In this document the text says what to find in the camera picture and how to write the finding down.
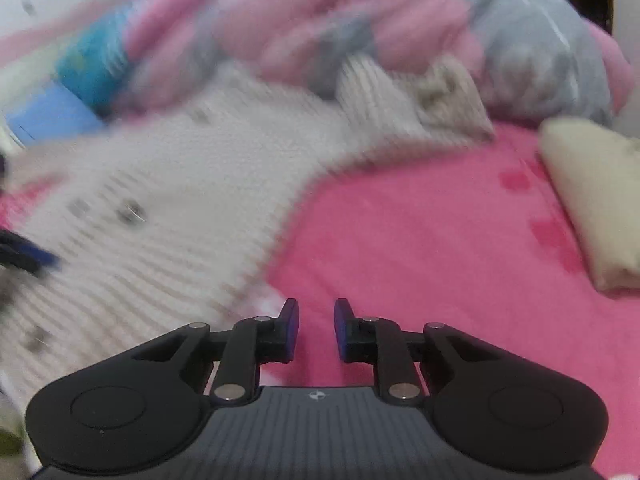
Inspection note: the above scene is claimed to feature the light blue pillow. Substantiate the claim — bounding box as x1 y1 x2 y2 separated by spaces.
6 82 109 149

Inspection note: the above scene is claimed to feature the teal striped pillow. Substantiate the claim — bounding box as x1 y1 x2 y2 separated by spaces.
54 2 137 112

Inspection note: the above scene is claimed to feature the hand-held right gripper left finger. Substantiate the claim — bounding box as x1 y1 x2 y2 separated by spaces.
131 297 300 404

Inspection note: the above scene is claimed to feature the cream folded cloth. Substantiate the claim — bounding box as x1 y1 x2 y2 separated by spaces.
537 116 640 294

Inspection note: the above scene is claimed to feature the pink grey floral quilt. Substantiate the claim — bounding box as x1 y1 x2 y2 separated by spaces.
115 0 637 122

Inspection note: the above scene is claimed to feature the pink floral fleece blanket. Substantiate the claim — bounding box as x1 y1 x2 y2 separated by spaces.
0 122 640 480

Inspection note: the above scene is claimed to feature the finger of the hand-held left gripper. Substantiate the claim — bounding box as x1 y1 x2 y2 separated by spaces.
0 229 62 277

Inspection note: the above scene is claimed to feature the beige houndstooth knit cardigan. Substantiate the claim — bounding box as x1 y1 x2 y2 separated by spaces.
0 55 497 403

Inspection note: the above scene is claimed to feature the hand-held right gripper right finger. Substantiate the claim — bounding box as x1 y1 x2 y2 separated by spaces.
333 297 501 404

